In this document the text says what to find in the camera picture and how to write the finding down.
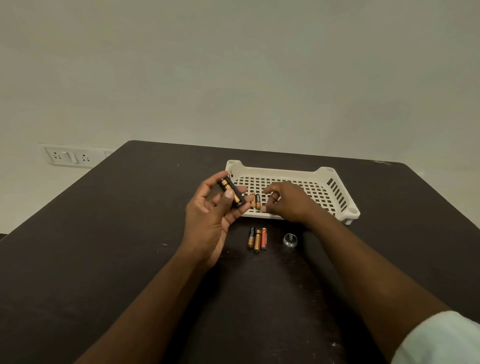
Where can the person's left hand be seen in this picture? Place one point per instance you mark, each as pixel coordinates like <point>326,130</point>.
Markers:
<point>204,225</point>

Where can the person's right hand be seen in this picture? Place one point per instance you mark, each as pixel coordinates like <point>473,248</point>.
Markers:
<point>294,204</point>

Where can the person's right thumb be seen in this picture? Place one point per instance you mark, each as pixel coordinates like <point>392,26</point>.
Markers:
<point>269,209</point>

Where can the person's left thumb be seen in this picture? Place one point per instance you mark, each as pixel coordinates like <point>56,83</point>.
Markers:
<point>227,206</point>

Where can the black battery holder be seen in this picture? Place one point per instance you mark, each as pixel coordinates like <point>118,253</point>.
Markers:
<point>240,198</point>

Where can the person's left forearm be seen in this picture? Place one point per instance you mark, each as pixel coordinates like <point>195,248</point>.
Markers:
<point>150,311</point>

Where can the person's right forearm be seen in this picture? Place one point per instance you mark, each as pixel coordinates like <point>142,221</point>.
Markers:
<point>367,285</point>

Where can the copper and black battery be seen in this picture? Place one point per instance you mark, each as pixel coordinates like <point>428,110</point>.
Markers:
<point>252,200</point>
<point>226,185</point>
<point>251,238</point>
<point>258,201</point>
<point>257,241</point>

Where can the orange and black battery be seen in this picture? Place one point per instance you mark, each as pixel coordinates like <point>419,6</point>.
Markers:
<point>264,239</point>

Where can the round silver metal cap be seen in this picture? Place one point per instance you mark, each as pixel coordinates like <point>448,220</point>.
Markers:
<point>290,240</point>

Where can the white perforated plastic tray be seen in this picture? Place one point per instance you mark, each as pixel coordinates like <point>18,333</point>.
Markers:
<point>318,187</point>

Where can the white shirt sleeve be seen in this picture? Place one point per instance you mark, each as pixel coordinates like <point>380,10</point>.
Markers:
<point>442,341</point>

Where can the white wall socket plate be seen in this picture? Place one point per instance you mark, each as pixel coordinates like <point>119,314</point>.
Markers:
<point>67,155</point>

